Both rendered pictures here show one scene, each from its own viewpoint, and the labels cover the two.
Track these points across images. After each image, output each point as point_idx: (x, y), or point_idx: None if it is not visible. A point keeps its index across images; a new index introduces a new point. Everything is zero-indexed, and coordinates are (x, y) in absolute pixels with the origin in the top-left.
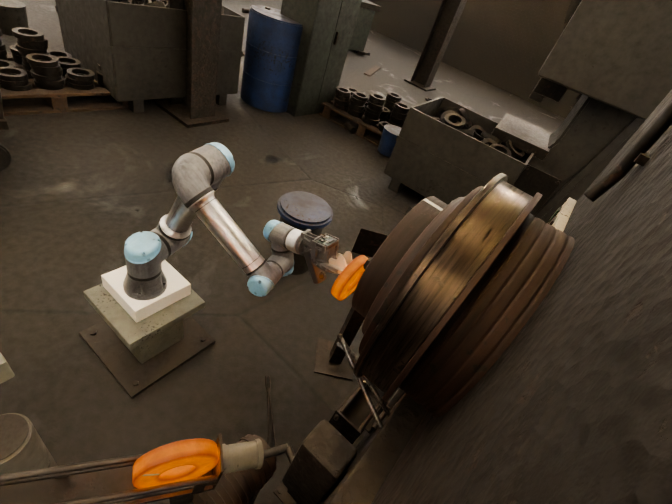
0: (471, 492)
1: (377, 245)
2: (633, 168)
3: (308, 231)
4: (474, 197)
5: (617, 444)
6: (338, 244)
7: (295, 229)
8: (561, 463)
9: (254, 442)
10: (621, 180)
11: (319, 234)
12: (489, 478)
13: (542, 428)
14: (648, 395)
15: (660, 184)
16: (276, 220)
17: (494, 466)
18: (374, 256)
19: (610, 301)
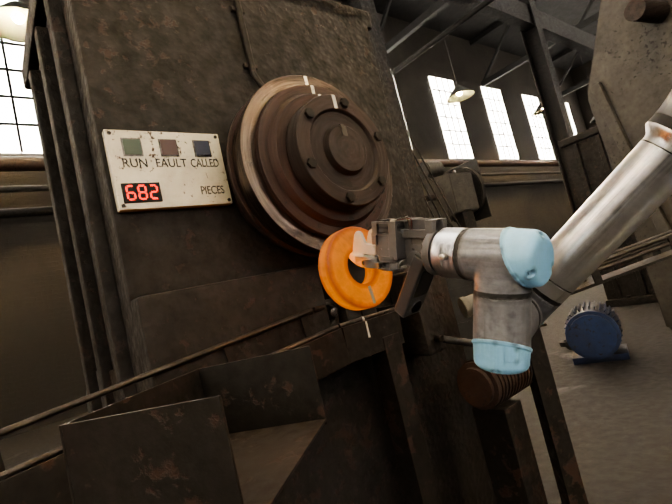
0: (382, 130)
1: (153, 471)
2: (239, 73)
3: (430, 219)
4: (328, 84)
5: (378, 93)
6: (372, 232)
7: (462, 228)
8: (379, 103)
9: (467, 299)
10: (238, 81)
11: (408, 220)
12: (380, 124)
13: (373, 109)
14: (373, 88)
15: (302, 71)
16: (522, 232)
17: (378, 123)
18: (376, 127)
19: (348, 93)
